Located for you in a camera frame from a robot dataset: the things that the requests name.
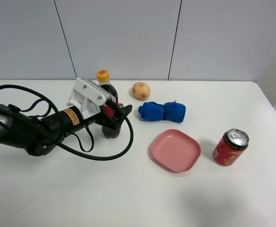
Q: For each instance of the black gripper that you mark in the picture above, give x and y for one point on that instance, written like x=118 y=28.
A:
x=108 y=115

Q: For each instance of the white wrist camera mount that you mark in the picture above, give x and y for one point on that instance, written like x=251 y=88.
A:
x=88 y=97

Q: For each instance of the red drink can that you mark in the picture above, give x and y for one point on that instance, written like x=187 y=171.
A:
x=232 y=144

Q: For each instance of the cola bottle with yellow cap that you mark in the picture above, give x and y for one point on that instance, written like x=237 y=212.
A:
x=103 y=78

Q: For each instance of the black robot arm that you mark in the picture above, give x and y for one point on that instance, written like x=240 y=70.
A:
x=29 y=132

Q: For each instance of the rolled blue cloth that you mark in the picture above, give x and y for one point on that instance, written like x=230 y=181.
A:
x=170 y=111

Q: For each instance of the tan potato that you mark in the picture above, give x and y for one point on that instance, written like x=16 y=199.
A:
x=141 y=91

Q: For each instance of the pink square plate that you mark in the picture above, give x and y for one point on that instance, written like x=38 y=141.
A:
x=176 y=151

